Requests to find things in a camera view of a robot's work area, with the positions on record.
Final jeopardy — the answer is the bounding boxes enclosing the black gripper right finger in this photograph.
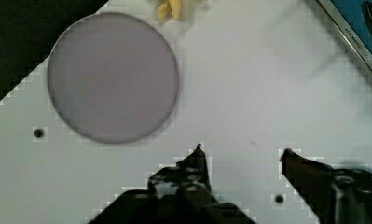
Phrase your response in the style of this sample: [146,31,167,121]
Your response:
[280,148,372,224]

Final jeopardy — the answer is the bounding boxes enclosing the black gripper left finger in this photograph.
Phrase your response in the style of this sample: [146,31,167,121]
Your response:
[88,145,256,224]

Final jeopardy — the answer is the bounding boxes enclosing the round grey plate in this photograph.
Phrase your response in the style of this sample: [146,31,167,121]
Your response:
[47,13,180,144]

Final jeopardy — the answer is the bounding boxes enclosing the silver toaster oven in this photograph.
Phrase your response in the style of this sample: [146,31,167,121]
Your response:
[310,0,372,76]

